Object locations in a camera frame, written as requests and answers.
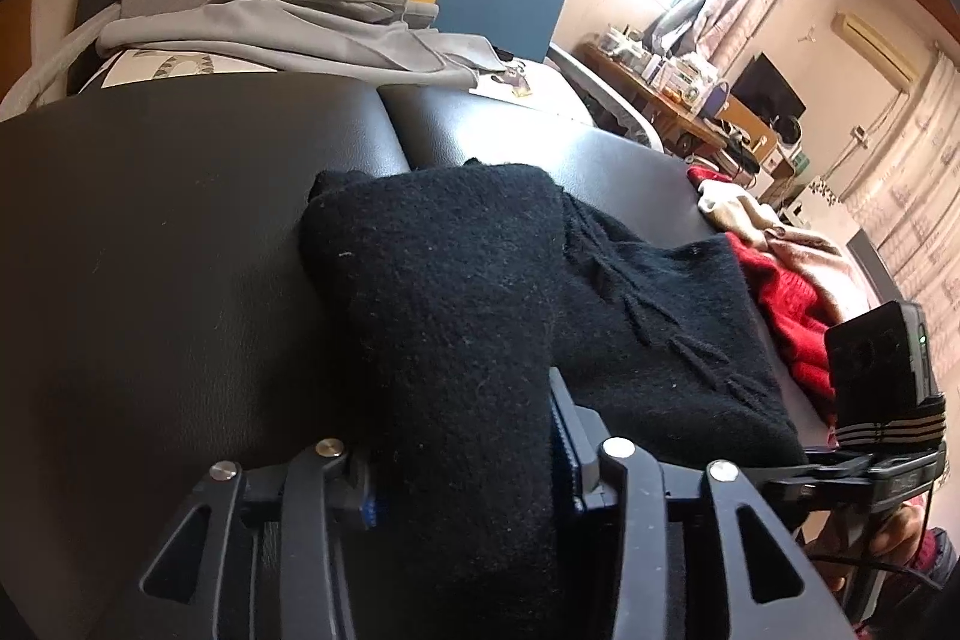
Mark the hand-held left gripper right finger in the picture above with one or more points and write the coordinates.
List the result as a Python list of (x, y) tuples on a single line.
[(566, 452)]

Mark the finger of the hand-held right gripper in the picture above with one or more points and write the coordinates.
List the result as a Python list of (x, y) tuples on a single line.
[(832, 479)]

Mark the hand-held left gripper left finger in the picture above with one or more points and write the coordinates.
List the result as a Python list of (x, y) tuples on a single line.
[(358, 494)]

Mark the black sweater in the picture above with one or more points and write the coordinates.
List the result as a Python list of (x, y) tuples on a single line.
[(450, 310)]

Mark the person's right hand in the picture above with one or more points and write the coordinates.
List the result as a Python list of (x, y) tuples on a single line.
[(904, 535)]

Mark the red sweater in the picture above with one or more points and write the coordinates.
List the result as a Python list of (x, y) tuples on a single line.
[(787, 310)]

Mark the beige garment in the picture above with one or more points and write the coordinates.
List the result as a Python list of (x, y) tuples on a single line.
[(795, 242)]

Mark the white lace curtain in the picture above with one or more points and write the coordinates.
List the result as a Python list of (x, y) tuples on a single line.
[(915, 197)]

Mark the black monitor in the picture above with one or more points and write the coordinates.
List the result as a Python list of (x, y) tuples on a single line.
[(769, 89)]

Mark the wooden desk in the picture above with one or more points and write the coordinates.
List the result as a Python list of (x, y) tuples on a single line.
[(675, 123)]

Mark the white air conditioner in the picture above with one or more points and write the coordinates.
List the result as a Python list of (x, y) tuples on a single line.
[(874, 44)]

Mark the white printed seat cushion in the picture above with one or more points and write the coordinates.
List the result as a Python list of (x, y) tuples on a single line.
[(555, 93)]

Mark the grey chair armrest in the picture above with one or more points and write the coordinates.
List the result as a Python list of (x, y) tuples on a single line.
[(45, 63), (607, 93)]

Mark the pile of desk clutter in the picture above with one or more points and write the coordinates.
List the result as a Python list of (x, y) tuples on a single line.
[(660, 66)]

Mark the grey garment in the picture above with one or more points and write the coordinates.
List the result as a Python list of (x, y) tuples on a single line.
[(315, 33)]

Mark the wooden wardrobe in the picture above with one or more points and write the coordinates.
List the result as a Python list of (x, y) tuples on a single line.
[(15, 3)]

